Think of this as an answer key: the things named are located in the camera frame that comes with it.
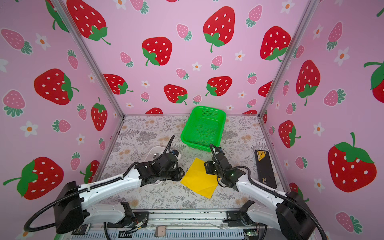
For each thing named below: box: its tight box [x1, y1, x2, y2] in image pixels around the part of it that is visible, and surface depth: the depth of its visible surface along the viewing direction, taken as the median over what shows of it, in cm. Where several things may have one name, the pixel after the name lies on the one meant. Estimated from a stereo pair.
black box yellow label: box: [254, 150, 277, 189], surface depth 95 cm
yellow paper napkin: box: [180, 157, 219, 199], surface depth 87 cm
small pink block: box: [155, 226, 166, 237], surface depth 70 cm
